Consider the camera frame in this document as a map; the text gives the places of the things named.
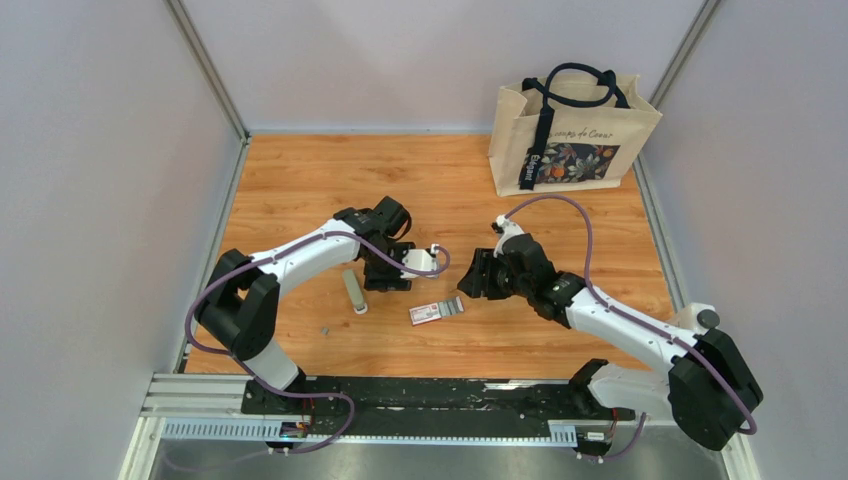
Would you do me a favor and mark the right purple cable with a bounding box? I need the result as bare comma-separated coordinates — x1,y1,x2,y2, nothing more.
493,194,759,463

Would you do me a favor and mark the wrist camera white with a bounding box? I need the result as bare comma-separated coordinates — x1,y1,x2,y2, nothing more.
401,244,440,279
492,214,525,257

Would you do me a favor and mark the beige tote bag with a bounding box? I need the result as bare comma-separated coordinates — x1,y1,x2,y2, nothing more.
488,62,662,197

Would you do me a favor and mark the white bottle black cap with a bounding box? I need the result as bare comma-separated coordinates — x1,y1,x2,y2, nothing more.
668,302,721,334

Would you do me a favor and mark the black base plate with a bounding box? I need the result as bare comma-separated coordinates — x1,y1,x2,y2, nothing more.
241,376,636,439

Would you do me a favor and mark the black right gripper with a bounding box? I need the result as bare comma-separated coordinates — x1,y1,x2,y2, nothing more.
456,249,532,302

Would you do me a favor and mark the red white staple box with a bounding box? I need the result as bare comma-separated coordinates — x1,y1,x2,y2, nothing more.
409,296,465,326

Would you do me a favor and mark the slotted aluminium rail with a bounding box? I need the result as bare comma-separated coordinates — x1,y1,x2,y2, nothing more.
142,372,743,448

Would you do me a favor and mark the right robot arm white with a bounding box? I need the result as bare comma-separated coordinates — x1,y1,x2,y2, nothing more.
457,234,764,451

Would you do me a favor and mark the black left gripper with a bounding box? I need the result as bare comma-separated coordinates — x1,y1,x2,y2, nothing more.
363,243,416,295

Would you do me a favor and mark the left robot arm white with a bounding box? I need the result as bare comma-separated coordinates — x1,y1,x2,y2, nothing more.
190,197,415,415

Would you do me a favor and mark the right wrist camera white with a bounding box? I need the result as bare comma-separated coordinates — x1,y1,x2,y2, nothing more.
492,214,525,257

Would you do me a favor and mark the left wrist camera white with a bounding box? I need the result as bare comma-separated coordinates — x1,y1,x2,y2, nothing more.
401,244,440,279

